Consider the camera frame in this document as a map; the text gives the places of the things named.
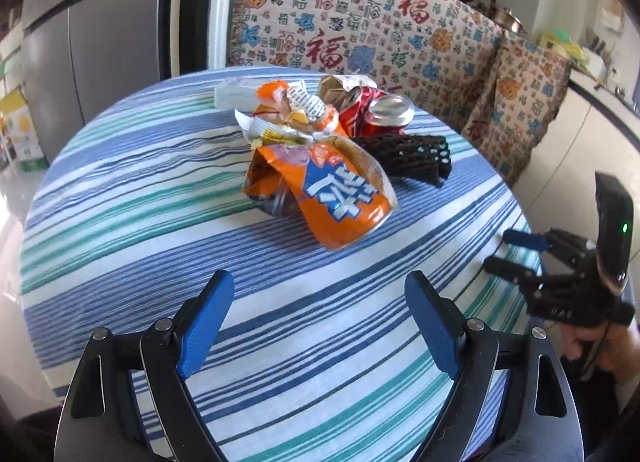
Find gold wrapper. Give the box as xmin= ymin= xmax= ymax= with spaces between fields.
xmin=319 ymin=74 xmax=376 ymax=103

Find white snack bag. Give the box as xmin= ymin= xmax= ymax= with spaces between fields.
xmin=235 ymin=110 xmax=321 ymax=148

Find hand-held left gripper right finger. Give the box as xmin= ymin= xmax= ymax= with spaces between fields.
xmin=404 ymin=269 xmax=586 ymax=462

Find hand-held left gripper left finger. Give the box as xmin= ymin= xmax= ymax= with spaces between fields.
xmin=54 ymin=269 xmax=236 ymax=462

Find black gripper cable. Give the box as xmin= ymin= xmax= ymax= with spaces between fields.
xmin=580 ymin=322 xmax=613 ymax=383

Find orange snack bag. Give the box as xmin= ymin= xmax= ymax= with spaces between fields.
xmin=242 ymin=135 xmax=398 ymax=250

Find grey refrigerator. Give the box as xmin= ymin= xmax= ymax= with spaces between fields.
xmin=20 ymin=0 xmax=171 ymax=163

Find yellow green packets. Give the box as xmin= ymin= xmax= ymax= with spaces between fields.
xmin=537 ymin=30 xmax=586 ymax=63

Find white kitchen counter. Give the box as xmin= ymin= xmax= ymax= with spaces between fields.
xmin=515 ymin=62 xmax=640 ymax=263

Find orange and white wrapper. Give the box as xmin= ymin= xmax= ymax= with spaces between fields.
xmin=255 ymin=82 xmax=348 ymax=138

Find crushed red drink can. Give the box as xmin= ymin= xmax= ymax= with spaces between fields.
xmin=340 ymin=85 xmax=416 ymax=139

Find printed cushion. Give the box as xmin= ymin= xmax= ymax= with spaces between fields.
xmin=460 ymin=35 xmax=573 ymax=188

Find yellow green cardboard box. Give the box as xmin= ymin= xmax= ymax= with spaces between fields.
xmin=0 ymin=90 xmax=43 ymax=173

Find steel pot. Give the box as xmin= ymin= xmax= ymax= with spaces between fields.
xmin=475 ymin=0 xmax=528 ymax=36

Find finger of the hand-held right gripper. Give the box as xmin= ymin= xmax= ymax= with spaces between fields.
xmin=483 ymin=255 xmax=577 ymax=294
xmin=502 ymin=227 xmax=597 ymax=264

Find small white carton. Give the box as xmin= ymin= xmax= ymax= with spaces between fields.
xmin=215 ymin=80 xmax=263 ymax=109

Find person's right hand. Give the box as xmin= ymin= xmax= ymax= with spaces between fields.
xmin=563 ymin=317 xmax=640 ymax=381

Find black foam net sleeve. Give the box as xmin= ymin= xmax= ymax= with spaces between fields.
xmin=352 ymin=133 xmax=453 ymax=188

